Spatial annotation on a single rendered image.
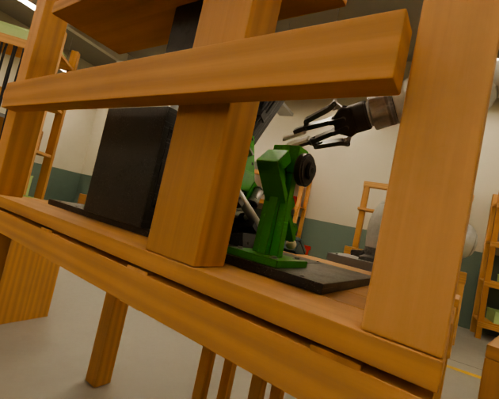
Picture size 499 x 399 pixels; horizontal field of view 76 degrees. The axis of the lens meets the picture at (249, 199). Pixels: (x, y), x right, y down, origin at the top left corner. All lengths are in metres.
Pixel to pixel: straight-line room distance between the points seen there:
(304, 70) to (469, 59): 0.20
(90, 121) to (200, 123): 10.98
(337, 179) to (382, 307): 6.30
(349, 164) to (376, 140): 0.67
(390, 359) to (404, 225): 0.16
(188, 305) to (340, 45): 0.47
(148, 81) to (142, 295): 0.43
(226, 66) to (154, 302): 0.45
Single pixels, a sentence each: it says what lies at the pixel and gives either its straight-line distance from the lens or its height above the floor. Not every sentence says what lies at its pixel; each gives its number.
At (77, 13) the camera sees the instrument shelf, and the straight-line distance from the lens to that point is 1.28.
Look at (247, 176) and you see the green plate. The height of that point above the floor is 1.12.
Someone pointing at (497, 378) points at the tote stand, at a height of 0.71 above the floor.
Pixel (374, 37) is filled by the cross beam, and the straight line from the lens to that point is 0.48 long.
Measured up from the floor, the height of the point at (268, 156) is 1.13.
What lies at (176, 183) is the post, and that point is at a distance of 0.65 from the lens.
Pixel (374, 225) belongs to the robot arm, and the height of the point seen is 1.07.
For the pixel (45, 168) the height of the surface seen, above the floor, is 1.05.
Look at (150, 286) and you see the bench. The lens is 0.67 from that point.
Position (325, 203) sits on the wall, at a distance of 6.67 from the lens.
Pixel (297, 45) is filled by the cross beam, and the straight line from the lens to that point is 0.52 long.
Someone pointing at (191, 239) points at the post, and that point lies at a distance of 0.60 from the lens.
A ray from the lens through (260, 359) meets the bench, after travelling 0.52.
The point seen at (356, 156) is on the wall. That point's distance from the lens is 6.75.
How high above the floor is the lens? 0.99
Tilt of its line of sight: 3 degrees up
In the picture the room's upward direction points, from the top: 12 degrees clockwise
